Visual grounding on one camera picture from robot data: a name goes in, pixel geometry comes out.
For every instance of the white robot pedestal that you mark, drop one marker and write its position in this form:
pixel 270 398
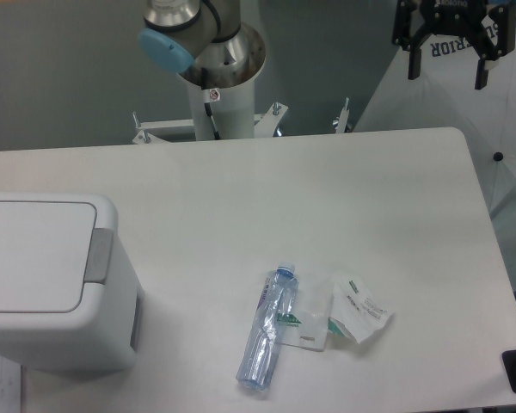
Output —
pixel 223 112

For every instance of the white trash can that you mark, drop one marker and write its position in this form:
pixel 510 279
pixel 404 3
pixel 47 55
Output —
pixel 101 333

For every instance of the clear plastic bag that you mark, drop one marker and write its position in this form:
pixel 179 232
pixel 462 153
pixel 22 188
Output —
pixel 307 324

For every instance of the paper sheet under can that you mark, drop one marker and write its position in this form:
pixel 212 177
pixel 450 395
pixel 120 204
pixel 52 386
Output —
pixel 10 386

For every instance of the white umbrella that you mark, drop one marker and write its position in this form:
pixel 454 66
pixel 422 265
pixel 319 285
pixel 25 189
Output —
pixel 444 96

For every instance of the white trash can lid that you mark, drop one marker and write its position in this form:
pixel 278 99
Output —
pixel 44 249

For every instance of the crushed clear plastic bottle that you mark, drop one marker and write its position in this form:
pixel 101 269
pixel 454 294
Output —
pixel 268 328

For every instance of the crumpled white paper wrapper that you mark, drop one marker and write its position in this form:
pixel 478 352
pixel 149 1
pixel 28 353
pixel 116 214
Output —
pixel 354 313

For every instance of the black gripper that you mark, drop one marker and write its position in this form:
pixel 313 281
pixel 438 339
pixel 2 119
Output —
pixel 489 28

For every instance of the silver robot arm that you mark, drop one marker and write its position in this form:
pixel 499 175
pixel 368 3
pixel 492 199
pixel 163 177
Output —
pixel 177 33

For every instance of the white metal base frame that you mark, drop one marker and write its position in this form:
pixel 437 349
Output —
pixel 267 125

